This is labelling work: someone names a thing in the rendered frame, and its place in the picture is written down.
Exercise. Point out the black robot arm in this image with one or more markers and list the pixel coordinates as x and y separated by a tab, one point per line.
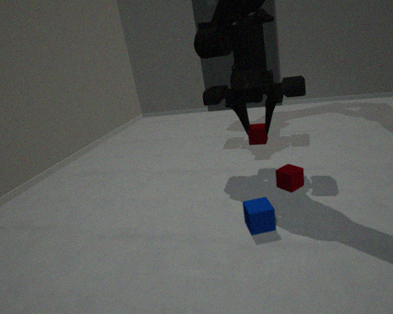
220	37

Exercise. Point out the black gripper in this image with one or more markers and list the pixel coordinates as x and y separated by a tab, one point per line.
290	87

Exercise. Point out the blue cube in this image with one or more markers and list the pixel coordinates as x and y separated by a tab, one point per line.
259	216

